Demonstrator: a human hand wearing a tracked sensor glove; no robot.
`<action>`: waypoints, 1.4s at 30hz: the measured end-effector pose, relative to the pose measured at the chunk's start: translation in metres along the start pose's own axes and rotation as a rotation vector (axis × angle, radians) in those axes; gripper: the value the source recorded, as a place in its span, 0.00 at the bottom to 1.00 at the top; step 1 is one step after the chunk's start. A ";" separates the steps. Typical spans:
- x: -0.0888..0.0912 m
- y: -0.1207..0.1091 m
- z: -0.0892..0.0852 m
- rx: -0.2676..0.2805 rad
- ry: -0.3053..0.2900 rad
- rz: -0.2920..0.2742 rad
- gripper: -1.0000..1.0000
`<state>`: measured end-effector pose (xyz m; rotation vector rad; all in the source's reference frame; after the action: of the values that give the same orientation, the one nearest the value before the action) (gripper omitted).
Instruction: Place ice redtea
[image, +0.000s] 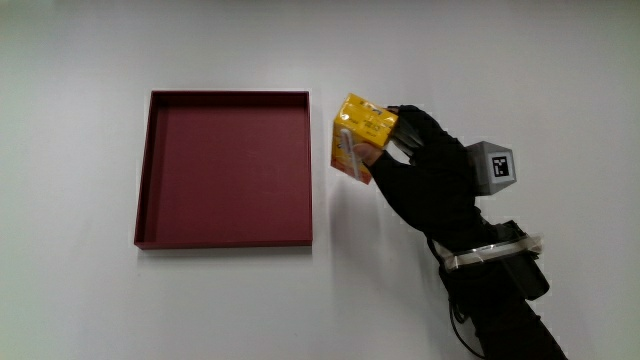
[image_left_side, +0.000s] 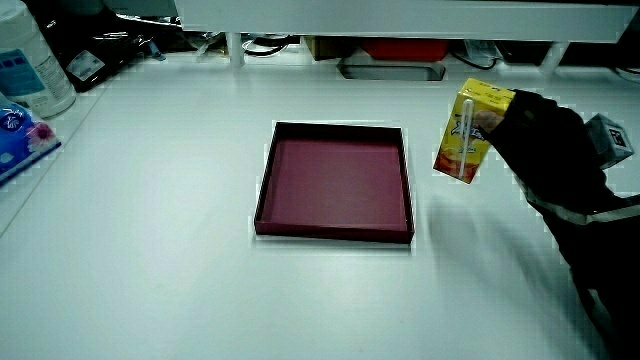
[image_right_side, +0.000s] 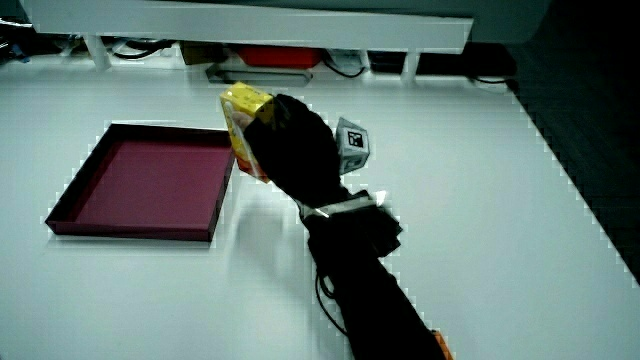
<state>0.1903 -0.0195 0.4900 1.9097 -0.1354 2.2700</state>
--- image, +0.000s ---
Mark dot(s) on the person's right hand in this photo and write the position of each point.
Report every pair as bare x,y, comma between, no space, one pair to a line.
430,180

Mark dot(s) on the yellow ice redtea carton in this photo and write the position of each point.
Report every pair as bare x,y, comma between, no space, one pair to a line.
361,123

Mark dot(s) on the dark red square tray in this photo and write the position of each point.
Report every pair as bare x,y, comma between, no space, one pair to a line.
230,175

